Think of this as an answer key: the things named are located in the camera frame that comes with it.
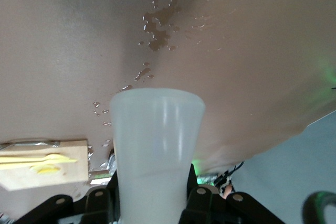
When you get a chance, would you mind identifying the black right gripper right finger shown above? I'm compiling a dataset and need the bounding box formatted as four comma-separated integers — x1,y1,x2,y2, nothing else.
180,163,286,224

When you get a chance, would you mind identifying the yellow plastic knife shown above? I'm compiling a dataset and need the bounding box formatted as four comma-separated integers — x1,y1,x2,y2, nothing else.
0,157,78,165

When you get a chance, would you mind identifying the translucent sauce bottle orange cap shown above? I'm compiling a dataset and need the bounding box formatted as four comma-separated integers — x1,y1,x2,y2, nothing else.
109,87,206,224

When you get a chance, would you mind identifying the silver digital kitchen scale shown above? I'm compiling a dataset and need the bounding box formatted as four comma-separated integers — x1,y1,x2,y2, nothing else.
88,150,118,186

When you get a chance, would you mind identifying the yellow lemon slice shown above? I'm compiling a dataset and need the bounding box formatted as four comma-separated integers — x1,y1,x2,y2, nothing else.
36,168,60,175
30,165,60,172

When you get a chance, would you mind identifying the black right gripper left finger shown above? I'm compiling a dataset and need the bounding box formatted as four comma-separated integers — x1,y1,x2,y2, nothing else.
14,167,121,224

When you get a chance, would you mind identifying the yellow plastic fork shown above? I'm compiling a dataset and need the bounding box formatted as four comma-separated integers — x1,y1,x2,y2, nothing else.
0,154,69,161

